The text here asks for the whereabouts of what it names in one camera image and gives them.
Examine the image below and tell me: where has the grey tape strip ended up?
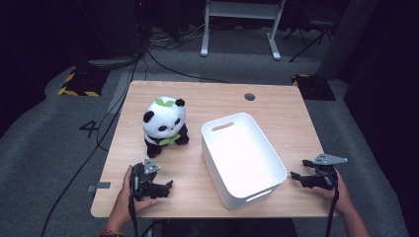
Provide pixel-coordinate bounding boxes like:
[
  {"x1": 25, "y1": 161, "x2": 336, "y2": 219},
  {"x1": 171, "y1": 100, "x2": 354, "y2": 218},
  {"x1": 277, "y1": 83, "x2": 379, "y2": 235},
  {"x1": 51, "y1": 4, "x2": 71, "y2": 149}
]
[{"x1": 87, "y1": 181, "x2": 112, "y2": 194}]

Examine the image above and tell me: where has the grey upright panel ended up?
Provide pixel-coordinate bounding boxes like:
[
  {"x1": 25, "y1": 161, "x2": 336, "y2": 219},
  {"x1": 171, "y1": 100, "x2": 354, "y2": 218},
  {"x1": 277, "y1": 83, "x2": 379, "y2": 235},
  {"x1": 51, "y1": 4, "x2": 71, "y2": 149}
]
[{"x1": 317, "y1": 0, "x2": 379, "y2": 80}]

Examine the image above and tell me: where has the long black floor cable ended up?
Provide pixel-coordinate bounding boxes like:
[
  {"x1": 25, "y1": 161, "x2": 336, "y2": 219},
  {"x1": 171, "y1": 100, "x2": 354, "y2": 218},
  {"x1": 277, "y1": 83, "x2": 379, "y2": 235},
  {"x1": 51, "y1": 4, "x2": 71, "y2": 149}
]
[{"x1": 40, "y1": 58, "x2": 140, "y2": 237}]

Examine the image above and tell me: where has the black tripod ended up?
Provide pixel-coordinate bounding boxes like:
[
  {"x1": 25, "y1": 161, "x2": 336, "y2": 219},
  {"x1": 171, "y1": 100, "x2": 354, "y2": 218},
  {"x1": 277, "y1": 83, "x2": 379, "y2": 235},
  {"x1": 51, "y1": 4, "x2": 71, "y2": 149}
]
[{"x1": 283, "y1": 19, "x2": 334, "y2": 63}]

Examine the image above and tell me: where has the person's left hand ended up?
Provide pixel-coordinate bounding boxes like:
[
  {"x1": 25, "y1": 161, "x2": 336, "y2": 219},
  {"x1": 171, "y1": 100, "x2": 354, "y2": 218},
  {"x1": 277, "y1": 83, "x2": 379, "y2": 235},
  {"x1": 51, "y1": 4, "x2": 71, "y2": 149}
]
[{"x1": 110, "y1": 165, "x2": 158, "y2": 226}]

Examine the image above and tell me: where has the grey flat stand base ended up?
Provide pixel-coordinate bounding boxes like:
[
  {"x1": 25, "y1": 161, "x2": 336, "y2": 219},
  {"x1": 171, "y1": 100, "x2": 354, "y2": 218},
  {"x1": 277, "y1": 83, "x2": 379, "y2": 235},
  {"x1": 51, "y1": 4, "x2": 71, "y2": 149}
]
[{"x1": 87, "y1": 57, "x2": 140, "y2": 70}]

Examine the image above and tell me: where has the hand-held gripper cable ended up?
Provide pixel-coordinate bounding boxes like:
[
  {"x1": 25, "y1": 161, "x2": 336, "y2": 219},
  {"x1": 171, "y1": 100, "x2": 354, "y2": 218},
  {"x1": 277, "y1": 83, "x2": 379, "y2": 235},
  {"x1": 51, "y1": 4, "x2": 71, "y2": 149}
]
[
  {"x1": 324, "y1": 169, "x2": 340, "y2": 237},
  {"x1": 128, "y1": 176, "x2": 139, "y2": 237}
]

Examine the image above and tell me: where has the person's right hand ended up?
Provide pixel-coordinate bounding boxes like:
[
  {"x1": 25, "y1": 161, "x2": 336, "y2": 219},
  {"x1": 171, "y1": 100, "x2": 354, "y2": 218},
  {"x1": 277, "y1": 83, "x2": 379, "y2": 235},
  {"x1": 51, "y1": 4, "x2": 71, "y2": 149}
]
[{"x1": 311, "y1": 171, "x2": 355, "y2": 215}]

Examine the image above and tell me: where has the white metal stand frame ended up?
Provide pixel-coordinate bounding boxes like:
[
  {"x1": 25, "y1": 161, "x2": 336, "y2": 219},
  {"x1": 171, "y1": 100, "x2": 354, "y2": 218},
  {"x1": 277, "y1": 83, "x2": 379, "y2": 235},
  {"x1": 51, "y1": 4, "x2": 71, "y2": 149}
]
[{"x1": 200, "y1": 0, "x2": 287, "y2": 61}]

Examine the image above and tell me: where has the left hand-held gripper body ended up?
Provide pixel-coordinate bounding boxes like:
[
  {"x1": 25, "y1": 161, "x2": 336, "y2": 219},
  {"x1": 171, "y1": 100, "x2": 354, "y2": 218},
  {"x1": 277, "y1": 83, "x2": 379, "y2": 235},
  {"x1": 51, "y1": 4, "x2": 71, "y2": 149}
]
[{"x1": 130, "y1": 157, "x2": 162, "y2": 201}]

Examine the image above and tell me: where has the person's dark clothing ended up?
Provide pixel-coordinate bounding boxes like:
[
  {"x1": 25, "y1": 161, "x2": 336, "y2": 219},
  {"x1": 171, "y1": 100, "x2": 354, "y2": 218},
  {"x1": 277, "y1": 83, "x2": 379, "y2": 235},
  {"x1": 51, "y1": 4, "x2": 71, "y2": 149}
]
[{"x1": 163, "y1": 218, "x2": 298, "y2": 237}]

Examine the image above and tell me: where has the tangle of floor cables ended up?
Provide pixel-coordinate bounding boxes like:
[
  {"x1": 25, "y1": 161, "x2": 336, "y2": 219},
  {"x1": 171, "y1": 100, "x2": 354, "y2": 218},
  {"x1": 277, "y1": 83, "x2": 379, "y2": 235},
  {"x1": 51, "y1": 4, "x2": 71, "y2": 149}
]
[{"x1": 146, "y1": 23, "x2": 207, "y2": 51}]

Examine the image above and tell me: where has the black yellow striped base plate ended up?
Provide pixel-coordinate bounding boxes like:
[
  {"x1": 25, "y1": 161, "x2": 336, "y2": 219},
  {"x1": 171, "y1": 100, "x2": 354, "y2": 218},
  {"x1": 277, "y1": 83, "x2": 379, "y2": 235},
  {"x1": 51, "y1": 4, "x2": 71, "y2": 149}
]
[
  {"x1": 291, "y1": 73, "x2": 337, "y2": 102},
  {"x1": 57, "y1": 67, "x2": 112, "y2": 98}
]

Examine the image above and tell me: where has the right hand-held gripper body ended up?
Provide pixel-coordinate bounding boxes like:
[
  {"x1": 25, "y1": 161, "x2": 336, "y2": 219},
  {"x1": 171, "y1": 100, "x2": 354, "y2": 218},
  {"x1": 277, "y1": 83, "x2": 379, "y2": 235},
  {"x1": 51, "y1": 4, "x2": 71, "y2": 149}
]
[{"x1": 312, "y1": 153, "x2": 349, "y2": 191}]

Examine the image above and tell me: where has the panda plush toy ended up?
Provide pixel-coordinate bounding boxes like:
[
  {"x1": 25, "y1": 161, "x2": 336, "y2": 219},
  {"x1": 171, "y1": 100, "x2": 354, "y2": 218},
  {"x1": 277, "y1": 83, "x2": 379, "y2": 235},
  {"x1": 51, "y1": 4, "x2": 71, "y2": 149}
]
[{"x1": 141, "y1": 96, "x2": 191, "y2": 159}]

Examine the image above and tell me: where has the right hand-held gripper cable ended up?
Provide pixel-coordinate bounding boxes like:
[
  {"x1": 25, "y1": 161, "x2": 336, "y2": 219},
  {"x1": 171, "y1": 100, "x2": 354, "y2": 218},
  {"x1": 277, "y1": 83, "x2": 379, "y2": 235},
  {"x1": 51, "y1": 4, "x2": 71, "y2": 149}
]
[{"x1": 324, "y1": 169, "x2": 340, "y2": 237}]

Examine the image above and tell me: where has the left hand-held gripper cable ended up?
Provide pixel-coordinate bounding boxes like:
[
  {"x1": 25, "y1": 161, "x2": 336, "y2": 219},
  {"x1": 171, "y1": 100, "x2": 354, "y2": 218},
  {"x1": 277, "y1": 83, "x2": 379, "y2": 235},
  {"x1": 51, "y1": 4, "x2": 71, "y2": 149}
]
[{"x1": 128, "y1": 176, "x2": 139, "y2": 237}]

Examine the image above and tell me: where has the colourful beaded bracelet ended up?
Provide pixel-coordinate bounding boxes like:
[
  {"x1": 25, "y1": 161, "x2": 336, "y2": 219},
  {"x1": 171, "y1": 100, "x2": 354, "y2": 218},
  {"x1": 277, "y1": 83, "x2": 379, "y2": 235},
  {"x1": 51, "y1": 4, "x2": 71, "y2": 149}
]
[{"x1": 97, "y1": 228, "x2": 126, "y2": 237}]

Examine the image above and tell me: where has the white plastic storage bin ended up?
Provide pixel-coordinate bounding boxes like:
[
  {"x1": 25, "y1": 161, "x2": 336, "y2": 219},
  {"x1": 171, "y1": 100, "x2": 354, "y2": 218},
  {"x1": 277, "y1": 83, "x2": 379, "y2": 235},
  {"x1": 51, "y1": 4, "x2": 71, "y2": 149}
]
[{"x1": 201, "y1": 112, "x2": 289, "y2": 210}]

